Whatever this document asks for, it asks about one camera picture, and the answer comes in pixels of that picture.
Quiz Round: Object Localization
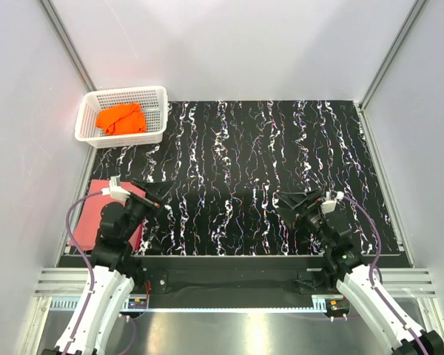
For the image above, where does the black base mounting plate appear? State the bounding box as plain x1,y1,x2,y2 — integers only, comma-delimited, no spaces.
57,254,411,310

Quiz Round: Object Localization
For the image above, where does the folded pink t shirt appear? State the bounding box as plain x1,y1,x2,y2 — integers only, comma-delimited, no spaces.
73,179,145,252

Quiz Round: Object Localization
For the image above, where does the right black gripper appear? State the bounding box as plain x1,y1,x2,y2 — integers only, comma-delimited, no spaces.
275,189,332,250

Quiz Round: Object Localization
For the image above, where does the white plastic perforated basket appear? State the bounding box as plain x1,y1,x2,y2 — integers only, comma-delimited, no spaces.
75,86,168,149

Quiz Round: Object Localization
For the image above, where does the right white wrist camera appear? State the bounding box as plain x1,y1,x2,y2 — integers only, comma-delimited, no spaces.
320,191,345,214

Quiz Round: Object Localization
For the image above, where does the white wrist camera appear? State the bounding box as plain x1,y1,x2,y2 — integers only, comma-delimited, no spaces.
320,191,345,214
101,176,131,203

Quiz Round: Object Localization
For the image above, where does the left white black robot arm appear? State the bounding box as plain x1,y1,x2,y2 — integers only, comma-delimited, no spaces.
42,177,174,354

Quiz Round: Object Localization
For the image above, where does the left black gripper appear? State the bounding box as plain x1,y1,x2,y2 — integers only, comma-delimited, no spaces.
121,178,175,240

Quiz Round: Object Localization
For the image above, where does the slotted cable duct rail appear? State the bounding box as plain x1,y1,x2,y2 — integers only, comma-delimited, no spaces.
50,295,334,314

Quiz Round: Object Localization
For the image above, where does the orange t shirt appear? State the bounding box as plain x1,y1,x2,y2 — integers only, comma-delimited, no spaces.
95,103,147,135

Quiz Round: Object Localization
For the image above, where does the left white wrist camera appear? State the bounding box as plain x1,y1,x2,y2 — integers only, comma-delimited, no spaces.
101,176,131,203

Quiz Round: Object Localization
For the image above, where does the left aluminium frame post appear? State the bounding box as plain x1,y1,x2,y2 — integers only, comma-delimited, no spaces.
38,0,96,92

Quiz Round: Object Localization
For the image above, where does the right aluminium frame post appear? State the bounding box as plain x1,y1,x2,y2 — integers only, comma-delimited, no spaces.
358,0,429,110

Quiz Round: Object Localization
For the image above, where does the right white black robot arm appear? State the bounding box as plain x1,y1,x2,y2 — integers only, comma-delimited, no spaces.
275,189,444,354

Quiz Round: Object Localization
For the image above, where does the black marbled table mat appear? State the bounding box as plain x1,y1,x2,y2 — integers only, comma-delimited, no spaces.
90,100,400,256

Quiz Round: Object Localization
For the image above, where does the aluminium frame post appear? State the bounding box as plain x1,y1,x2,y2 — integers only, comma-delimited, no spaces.
358,0,429,110
38,0,96,92

